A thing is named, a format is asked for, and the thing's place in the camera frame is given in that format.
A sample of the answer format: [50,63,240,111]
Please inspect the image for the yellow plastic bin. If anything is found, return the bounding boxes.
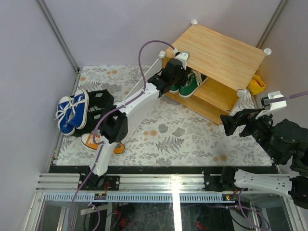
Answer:
[248,75,266,95]

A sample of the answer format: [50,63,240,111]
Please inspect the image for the aluminium rail frame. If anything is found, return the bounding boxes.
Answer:
[37,173,292,196]

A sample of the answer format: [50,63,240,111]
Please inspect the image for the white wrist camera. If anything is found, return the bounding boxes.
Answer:
[175,51,190,70]
[256,91,287,119]

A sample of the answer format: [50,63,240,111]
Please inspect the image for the green sneaker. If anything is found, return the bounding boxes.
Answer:
[179,70,208,98]
[169,82,184,94]

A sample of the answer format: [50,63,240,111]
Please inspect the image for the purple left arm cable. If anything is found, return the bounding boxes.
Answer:
[67,40,176,231]

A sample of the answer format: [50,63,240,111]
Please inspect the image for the white cabinet door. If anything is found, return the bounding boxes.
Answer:
[112,58,163,103]

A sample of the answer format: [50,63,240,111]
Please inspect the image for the black shoe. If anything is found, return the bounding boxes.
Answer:
[72,109,104,137]
[86,89,114,112]

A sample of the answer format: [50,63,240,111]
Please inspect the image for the wooden shoe cabinet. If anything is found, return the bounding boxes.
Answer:
[166,20,266,124]

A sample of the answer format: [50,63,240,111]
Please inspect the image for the grey slotted cable duct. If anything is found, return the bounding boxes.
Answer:
[44,192,235,203]

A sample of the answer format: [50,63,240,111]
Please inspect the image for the blue sneaker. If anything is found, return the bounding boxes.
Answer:
[68,89,89,129]
[55,96,75,136]

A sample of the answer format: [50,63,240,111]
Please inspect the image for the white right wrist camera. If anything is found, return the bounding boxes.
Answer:
[256,91,287,119]

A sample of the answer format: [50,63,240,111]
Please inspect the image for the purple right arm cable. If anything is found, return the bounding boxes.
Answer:
[276,90,308,102]

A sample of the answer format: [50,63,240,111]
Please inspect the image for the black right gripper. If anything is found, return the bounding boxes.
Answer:
[218,105,282,161]

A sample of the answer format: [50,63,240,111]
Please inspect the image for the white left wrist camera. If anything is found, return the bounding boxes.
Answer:
[175,51,190,70]

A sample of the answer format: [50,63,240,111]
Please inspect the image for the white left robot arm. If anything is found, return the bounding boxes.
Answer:
[84,58,187,190]

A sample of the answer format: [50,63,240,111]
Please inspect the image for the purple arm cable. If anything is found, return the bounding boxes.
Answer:
[67,40,176,231]
[276,90,308,102]

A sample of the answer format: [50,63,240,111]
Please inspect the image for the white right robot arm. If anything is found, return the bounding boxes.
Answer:
[219,109,308,209]

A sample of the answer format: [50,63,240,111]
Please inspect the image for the orange sneaker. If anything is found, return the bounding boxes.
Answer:
[80,133,125,155]

